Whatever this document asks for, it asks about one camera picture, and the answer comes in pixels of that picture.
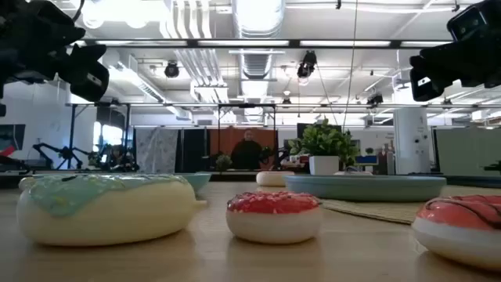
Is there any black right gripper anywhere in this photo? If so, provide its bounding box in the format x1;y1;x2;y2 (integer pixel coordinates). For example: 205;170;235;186
409;19;501;103

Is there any small white iced donut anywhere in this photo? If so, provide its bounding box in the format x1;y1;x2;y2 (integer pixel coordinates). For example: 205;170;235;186
255;171;296;188

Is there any green plant in white pot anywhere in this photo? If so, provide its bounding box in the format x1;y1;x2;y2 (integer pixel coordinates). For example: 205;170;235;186
288;117;360;176

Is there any black metal rig frame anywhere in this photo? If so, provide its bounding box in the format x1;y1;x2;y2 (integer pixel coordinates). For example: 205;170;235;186
67;101;133;170
216;103;278;170

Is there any black overhead frame bar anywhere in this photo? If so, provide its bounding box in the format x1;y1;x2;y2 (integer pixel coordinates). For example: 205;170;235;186
74;38;451;49

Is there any framed wall picture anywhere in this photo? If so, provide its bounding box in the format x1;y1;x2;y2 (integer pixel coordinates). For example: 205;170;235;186
0;124;27;152

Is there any white round column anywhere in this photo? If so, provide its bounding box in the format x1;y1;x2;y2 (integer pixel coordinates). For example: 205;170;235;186
393;107;431;175

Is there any patterned grey curtain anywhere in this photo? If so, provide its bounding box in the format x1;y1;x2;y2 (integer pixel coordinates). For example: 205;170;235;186
135;128;180;173

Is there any small red sprinkled donut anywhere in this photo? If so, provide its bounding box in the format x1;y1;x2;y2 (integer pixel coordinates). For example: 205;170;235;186
225;190;323;245

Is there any person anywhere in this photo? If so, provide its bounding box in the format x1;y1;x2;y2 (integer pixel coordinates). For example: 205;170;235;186
230;128;264;170
103;143;132;172

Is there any small pink chocolate-drizzled donut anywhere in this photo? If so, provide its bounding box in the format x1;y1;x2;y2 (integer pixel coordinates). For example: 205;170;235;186
411;194;501;272

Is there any silver ventilation duct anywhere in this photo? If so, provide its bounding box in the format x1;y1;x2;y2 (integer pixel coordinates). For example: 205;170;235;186
231;0;287;79

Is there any small potted green plant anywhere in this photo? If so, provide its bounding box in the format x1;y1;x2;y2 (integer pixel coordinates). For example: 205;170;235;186
214;154;233;172

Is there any large blue iced donut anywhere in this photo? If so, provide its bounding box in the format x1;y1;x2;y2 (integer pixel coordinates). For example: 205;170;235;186
16;173;207;247

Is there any thin hanging cable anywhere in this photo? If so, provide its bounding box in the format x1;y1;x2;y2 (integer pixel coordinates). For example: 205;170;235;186
342;0;359;130

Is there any orange partition panel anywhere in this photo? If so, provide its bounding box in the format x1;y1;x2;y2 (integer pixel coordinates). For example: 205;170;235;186
209;128;277;169

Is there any green partition wall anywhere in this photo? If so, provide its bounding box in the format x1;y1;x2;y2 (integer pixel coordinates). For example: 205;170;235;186
433;127;501;176

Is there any pale blue round plate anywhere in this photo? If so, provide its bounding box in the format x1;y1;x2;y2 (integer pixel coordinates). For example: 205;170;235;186
284;174;448;203

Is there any teal round plate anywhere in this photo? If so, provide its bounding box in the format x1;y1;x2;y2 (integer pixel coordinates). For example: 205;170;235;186
175;172;213;194

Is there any woven straw placemat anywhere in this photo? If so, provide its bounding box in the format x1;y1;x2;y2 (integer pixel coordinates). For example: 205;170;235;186
319;197;430;226

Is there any black curtain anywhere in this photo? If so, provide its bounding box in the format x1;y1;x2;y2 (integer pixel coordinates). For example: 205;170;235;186
178;128;210;173

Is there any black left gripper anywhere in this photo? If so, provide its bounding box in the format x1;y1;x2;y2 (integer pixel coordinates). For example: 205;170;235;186
0;0;110;103

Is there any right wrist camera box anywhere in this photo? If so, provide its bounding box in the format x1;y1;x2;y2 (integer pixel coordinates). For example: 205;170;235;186
447;4;492;40

